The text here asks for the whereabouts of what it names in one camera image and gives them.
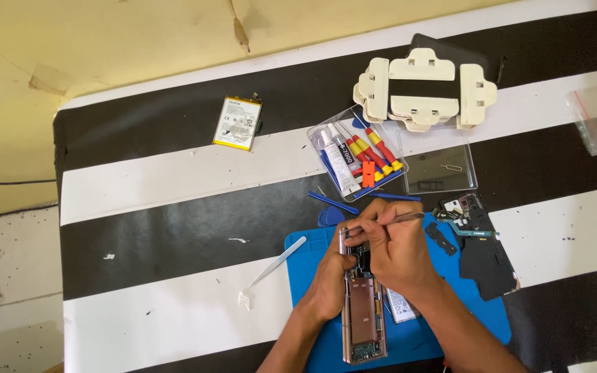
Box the person's right hand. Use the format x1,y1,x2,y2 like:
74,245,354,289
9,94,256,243
345,199,437,305

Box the person's left hand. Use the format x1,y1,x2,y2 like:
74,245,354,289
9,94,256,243
308,242,360,325

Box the metal tweezers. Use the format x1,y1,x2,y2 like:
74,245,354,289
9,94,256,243
341,211,427,234

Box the pink smartphone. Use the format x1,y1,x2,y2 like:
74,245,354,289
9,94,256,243
338,225,388,366

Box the blue plastic pry tool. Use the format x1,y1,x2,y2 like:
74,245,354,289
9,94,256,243
308,191,360,216
370,192,422,203

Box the blue triangular picks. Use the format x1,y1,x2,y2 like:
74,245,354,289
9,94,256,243
317,205,345,228

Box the blue repair mat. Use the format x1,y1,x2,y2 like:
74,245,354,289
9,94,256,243
284,211,513,373

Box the clear plastic tool case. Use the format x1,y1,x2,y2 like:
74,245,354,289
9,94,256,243
306,105,409,203

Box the red yellow screwdriver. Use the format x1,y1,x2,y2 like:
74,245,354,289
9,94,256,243
336,122,383,183
349,132,394,177
364,127,404,172

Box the white glue tube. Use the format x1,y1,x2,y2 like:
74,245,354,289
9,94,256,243
326,123,362,183

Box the white labelled phone battery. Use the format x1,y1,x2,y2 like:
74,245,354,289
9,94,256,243
385,287,421,325

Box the clear plastic case lid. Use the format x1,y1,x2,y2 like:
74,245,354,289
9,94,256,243
396,124,479,195

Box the clear suction cup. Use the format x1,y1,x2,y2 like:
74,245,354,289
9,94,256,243
311,129,331,152

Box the phone back cover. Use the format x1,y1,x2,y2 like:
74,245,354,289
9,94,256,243
440,192,520,302

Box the cream plastic clamp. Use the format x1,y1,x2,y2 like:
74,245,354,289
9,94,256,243
457,63,498,130
389,48,457,83
389,95,460,133
352,57,392,124

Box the black clamped phone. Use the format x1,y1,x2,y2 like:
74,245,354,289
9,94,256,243
388,33,491,102

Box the white yellow phone battery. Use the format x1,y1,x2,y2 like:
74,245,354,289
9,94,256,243
212,93,264,152

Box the black white striped table cover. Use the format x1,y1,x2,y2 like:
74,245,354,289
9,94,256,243
53,0,597,373

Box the small black bracket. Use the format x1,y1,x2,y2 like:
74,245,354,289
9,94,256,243
425,222,458,257

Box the teal flex cable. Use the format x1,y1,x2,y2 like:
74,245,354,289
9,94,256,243
432,207,501,238

